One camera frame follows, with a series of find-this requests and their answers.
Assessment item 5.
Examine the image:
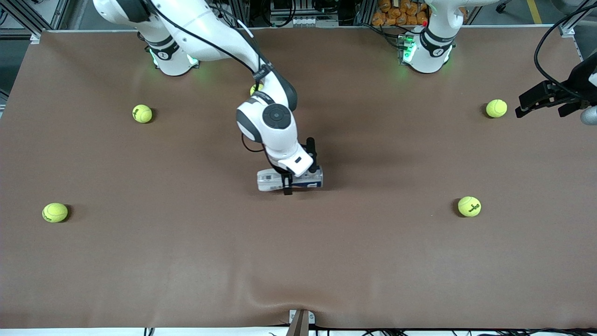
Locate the white blue tennis ball can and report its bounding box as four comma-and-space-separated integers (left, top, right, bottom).
257, 168, 324, 193

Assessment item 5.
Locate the brown table mat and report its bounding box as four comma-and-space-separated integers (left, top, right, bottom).
0, 26, 597, 330

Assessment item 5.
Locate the white power strip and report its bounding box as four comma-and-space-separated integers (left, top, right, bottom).
271, 16, 339, 28

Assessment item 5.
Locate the orange mesh bag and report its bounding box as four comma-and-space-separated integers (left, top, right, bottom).
372, 0, 430, 27

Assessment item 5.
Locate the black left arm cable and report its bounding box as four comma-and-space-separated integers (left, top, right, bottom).
534, 0, 597, 101

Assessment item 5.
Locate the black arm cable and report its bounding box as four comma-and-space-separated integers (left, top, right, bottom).
534, 0, 597, 101
145, 0, 276, 94

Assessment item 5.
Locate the aluminium frame strut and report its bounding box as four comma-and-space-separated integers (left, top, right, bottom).
557, 0, 597, 35
0, 0, 70, 38

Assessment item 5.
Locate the grey bracket with brown bar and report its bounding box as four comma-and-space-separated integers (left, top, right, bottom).
285, 309, 316, 336

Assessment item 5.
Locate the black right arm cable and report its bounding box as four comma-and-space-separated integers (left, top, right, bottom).
145, 0, 276, 94

